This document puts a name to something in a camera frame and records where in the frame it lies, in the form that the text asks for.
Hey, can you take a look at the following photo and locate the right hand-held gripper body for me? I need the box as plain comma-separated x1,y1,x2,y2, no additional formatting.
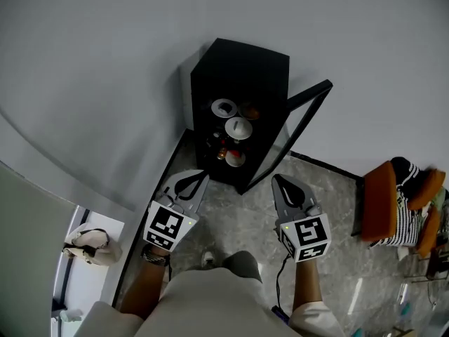
276,201,333,263

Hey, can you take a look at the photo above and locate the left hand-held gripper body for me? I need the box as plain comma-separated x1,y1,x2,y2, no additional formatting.
142,190,200,253

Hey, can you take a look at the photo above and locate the person's right forearm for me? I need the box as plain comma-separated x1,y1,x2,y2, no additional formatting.
292,258,323,312

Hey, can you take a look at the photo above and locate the person's left forearm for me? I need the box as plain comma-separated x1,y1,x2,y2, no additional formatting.
119,244,172,321

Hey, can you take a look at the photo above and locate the white and red cup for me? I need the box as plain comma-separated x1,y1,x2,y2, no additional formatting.
224,148,247,169

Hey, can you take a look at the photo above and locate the dark bottle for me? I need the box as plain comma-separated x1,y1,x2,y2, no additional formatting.
206,128,225,147

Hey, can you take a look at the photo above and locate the glass fridge door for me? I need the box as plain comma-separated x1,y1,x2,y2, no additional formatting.
241,79,334,196

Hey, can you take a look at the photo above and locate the person's grey trouser leg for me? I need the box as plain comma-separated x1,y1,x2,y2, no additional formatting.
222,250,264,284

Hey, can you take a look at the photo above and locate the orange armchair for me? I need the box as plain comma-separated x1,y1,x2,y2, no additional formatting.
360,159,447,259

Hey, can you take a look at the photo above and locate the beige handbag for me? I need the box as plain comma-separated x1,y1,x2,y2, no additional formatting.
62,223,124,267

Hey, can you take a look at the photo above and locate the person's beige shirt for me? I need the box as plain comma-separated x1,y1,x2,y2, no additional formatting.
73,267,347,337

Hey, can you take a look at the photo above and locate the brown-top can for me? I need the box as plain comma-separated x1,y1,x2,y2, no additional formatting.
238,100,262,121

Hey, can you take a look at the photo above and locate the black white striped garment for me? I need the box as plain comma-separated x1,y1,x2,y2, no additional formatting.
368,156,433,249

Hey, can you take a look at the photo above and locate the black mini fridge cabinet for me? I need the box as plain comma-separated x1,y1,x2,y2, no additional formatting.
190,37,290,196

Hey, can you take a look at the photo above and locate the white cloth bundle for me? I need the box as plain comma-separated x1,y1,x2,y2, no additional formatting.
58,308,84,323

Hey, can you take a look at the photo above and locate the grey-green door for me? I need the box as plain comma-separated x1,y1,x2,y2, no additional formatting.
0,159,79,337

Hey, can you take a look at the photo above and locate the beaded wrist bracelet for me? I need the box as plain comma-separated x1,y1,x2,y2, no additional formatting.
141,245,171,267

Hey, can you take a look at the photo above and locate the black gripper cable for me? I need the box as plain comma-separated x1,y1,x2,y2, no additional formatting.
274,254,293,316

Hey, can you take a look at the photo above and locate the purple cable connector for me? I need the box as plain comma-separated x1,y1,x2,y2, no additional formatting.
271,305,291,325

